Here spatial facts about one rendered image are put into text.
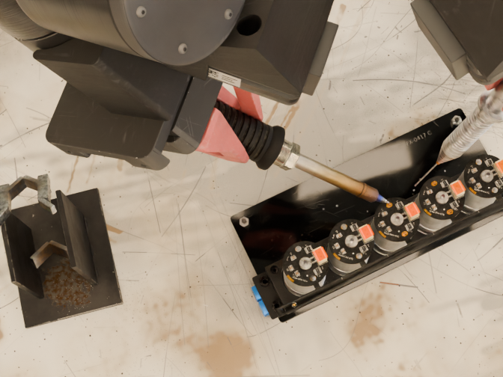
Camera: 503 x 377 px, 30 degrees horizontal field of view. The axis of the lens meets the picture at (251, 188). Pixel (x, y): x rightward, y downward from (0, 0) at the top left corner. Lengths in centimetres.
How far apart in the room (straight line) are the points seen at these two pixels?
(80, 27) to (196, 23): 4
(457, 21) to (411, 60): 35
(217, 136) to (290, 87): 9
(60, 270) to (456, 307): 24
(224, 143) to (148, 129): 5
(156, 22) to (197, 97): 12
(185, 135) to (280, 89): 7
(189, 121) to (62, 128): 6
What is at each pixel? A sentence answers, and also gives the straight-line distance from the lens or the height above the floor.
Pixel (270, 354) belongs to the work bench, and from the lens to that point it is 57.
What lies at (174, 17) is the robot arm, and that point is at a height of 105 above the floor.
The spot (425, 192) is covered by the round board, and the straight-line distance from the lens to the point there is 53.
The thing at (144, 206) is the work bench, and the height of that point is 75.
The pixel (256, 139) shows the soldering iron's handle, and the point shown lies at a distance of 48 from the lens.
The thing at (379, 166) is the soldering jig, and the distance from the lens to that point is 58.
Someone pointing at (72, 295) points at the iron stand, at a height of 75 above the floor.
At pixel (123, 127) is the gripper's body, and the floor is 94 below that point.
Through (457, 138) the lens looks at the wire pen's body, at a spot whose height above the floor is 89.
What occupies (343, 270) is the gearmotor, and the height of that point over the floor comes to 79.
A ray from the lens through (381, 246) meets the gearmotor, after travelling 54.
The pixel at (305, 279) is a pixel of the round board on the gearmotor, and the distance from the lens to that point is 51.
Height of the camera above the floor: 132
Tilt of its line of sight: 75 degrees down
